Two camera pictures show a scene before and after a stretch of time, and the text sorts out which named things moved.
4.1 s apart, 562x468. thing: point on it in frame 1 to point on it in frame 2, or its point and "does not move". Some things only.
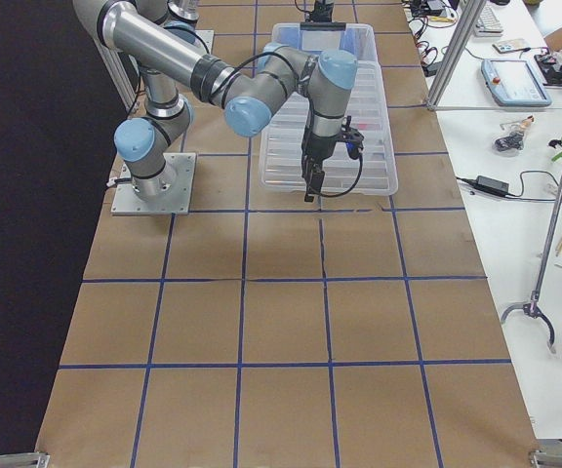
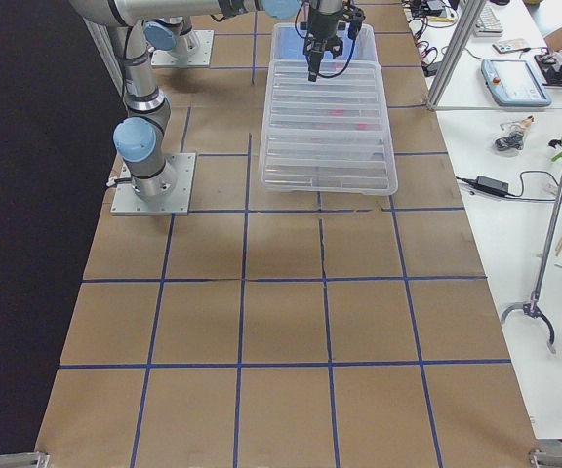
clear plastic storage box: x=312 y=38 does not move
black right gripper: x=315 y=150 to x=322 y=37
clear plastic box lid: x=375 y=173 does not move
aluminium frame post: x=469 y=17 does not move
